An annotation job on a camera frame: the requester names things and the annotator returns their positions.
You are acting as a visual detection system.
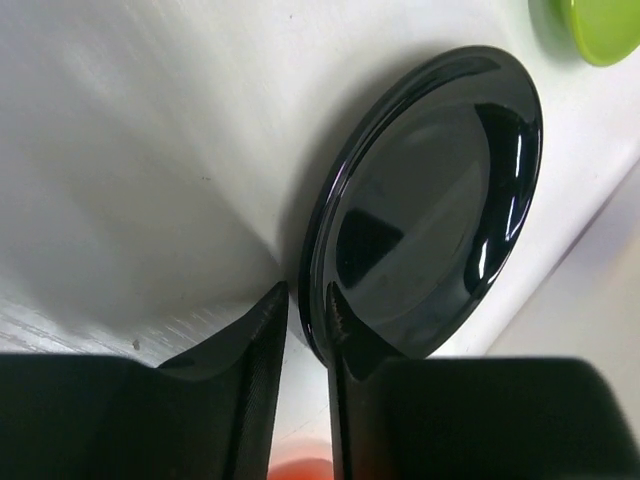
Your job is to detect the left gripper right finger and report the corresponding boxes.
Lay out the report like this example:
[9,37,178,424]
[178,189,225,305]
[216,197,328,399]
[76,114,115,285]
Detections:
[326,284,625,479]

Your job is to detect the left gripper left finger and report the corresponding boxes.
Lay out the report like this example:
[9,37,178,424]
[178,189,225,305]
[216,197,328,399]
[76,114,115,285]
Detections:
[1,282,289,479]

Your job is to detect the black plate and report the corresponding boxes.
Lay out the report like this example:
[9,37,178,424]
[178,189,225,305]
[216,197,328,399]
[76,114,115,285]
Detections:
[298,45,543,361]

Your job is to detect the green plate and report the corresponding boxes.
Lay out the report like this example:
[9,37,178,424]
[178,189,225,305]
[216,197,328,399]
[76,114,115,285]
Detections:
[550,0,639,67]

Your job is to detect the orange plate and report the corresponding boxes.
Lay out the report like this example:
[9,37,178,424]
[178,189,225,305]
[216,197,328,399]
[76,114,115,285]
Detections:
[267,458,334,480]

